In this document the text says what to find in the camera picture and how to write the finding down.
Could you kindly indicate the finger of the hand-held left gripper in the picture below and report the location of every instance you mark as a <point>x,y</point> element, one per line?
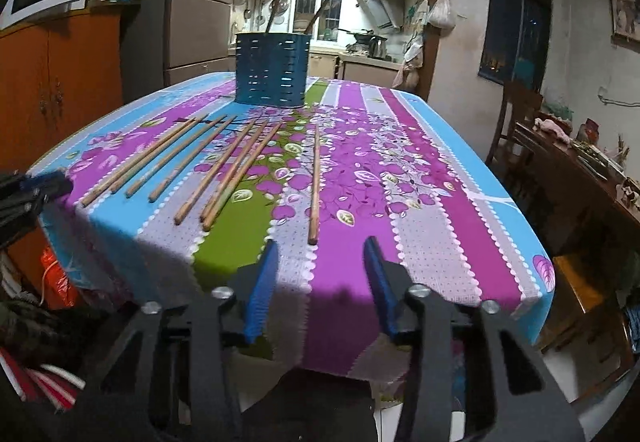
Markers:
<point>47,182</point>

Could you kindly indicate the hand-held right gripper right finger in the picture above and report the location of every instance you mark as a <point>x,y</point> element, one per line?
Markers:
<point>378,294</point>

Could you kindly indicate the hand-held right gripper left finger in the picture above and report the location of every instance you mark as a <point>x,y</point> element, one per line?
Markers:
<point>260,294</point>

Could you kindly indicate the group of wooden chopsticks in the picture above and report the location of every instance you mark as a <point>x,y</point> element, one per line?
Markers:
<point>315,182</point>

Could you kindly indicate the blue perforated utensil holder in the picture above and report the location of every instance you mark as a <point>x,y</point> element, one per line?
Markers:
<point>272,67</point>

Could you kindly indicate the floral striped tablecloth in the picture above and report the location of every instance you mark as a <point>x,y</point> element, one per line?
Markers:
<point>400,202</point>

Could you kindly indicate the red plastic bag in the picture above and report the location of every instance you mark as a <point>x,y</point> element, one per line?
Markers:
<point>57,279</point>

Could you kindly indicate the orange wooden cabinet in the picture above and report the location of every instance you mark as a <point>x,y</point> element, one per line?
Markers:
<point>65,72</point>

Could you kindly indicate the red striped cloth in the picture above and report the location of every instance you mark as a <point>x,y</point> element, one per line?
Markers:
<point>40,379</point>

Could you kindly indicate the wooden chair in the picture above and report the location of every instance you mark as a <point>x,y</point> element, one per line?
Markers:
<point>515,122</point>

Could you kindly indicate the dark wooden side table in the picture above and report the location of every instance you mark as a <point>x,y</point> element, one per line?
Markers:
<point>575,192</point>

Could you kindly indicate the kitchen counter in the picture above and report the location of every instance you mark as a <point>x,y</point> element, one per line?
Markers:
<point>360,69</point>

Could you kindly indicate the silver refrigerator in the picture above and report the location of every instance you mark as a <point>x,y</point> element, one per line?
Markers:
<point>195,7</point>

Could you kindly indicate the pink cloth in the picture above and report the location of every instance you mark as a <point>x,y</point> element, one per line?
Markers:
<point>552,128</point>

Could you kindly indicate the hanging shopping bags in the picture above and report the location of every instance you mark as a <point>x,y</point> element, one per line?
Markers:
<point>412,54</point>

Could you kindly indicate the black wok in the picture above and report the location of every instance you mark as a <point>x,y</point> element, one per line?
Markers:
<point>361,38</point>

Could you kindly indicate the red container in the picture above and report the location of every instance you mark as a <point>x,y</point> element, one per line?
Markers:
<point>591,129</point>

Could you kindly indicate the white plastic bag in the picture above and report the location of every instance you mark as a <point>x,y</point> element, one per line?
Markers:
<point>442,12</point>

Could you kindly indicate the metal strainer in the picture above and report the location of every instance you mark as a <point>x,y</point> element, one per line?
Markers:
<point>282,4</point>

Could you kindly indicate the range hood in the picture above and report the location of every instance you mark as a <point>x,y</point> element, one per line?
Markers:
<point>382,2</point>

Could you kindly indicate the dark window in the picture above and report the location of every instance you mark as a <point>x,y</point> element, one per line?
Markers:
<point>515,17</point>

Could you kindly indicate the framed picture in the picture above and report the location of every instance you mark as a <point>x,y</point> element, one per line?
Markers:
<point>624,17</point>

